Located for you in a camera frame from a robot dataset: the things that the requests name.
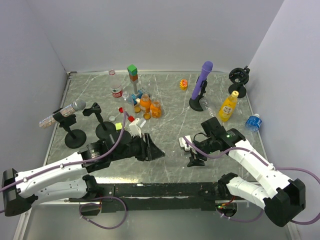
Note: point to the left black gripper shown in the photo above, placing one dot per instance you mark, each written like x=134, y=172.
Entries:
x=149, y=150

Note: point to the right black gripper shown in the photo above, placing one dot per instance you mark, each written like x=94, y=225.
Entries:
x=195, y=162

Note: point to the clear plastic bottle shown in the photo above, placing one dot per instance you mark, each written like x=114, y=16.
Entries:
x=207, y=106

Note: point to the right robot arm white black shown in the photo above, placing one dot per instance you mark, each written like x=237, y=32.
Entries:
x=281, y=197

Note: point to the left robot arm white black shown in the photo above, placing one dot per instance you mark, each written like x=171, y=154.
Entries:
x=70, y=177

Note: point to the short orange bottle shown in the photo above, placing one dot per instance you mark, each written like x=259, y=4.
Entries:
x=155, y=109

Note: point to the tall orange bottle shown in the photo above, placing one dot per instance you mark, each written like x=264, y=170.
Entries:
x=145, y=103

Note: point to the white bottle cap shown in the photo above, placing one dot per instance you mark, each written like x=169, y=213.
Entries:
x=112, y=118

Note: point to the small clear bottle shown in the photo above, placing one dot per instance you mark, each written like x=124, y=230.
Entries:
x=127, y=98

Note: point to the yellow juice bottle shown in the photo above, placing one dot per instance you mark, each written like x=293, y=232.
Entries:
x=227, y=108

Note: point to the red label water bottle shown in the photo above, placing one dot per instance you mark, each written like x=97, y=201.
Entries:
x=115, y=84

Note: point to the blue label water bottle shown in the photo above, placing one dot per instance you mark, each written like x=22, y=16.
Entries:
x=254, y=122

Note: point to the orange cap front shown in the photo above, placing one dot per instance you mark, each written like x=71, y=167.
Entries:
x=146, y=116

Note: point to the lime green block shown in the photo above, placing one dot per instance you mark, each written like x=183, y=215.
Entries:
x=119, y=126

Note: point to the orange cap near bottles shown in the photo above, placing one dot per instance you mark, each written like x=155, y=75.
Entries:
x=137, y=109

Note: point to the empty black microphone stand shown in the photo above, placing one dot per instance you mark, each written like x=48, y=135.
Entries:
x=104, y=128

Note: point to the black microphone stand centre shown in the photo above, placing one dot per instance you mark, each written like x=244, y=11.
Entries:
x=195, y=103

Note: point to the yellow orange toy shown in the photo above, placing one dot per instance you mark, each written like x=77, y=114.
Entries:
x=183, y=84

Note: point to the black stand holding microphone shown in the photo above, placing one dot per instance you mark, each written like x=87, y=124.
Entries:
x=74, y=138

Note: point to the colourful block tower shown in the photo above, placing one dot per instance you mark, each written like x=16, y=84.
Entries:
x=138, y=91

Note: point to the silver glitter microphone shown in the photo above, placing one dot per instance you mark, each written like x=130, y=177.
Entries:
x=77, y=105

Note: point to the purple microphone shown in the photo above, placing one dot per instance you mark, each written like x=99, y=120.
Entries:
x=205, y=71

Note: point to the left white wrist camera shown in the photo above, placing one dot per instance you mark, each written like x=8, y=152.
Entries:
x=135, y=127

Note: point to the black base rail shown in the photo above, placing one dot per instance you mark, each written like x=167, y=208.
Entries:
x=158, y=196

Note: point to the black ring stand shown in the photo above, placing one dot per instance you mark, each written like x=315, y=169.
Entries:
x=239, y=78

